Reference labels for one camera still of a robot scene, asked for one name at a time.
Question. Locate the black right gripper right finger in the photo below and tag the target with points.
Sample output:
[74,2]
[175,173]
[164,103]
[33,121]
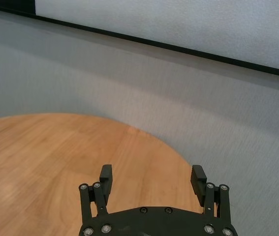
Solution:
[198,186]

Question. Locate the black wall strip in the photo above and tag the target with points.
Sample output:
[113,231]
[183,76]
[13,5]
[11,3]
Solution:
[178,49]

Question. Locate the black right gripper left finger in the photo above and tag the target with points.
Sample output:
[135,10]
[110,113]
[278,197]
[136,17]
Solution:
[104,191]

